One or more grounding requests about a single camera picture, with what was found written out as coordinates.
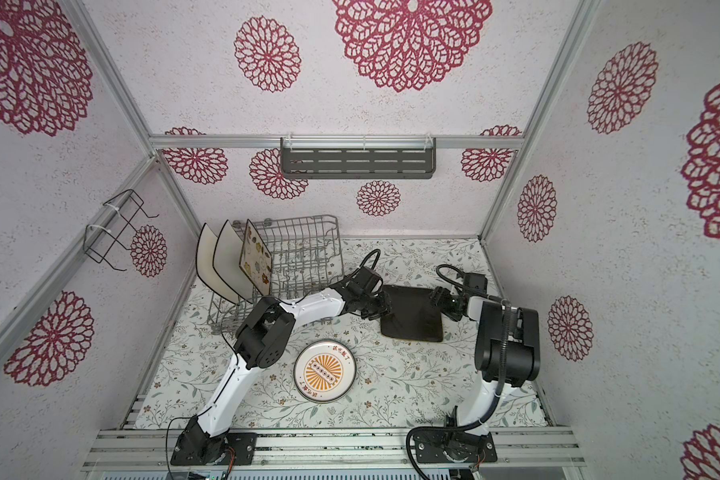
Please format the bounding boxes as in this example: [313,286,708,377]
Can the round plate orange pattern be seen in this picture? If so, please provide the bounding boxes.
[293,340,357,403]

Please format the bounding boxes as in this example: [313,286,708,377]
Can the floral patterned square plate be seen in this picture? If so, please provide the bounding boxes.
[239,220,273,296]

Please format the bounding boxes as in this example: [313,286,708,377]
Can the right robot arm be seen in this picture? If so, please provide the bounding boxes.
[405,264,541,479]

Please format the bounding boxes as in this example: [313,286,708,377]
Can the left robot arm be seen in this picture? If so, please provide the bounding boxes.
[165,249,390,468]

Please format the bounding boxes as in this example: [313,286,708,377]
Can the white square plate black rim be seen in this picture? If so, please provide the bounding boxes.
[195,224,240,305]

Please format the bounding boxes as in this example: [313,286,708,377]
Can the grey wire dish rack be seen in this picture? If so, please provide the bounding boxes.
[207,214,344,337]

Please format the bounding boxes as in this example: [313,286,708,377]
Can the grey slotted wall shelf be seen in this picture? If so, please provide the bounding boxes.
[280,137,437,180]

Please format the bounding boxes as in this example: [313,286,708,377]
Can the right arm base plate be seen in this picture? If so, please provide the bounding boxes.
[411,429,498,464]

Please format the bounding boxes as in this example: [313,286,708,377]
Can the aluminium mounting rail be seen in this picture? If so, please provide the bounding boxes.
[81,427,586,472]

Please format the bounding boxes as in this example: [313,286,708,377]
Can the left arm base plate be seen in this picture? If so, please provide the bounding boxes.
[169,431,257,466]

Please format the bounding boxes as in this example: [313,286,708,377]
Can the black wire wall holder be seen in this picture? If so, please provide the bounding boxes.
[82,188,158,272]

